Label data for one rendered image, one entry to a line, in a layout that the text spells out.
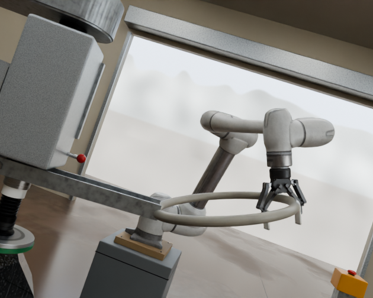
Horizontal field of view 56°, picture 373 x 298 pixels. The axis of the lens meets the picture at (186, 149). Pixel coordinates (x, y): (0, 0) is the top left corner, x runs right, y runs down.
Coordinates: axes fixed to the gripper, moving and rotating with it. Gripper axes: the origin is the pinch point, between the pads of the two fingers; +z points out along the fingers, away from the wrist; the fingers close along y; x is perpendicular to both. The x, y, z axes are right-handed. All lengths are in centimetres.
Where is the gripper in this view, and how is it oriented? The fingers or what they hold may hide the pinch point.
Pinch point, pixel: (282, 223)
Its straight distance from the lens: 133.3
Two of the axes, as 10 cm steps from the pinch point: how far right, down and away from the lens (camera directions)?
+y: -9.3, 0.6, -3.5
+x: 3.5, -0.1, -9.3
